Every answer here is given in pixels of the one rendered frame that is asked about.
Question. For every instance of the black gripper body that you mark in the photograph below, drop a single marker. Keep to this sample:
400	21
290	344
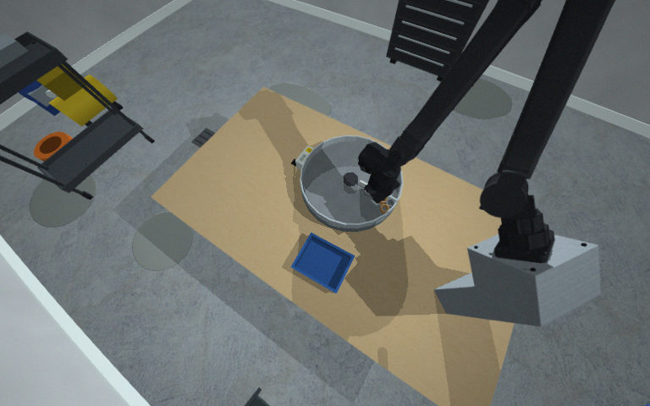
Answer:
382	191

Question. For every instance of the blue crate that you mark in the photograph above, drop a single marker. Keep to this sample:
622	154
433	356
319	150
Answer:
323	262

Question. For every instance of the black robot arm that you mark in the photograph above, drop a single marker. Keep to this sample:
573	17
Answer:
524	236

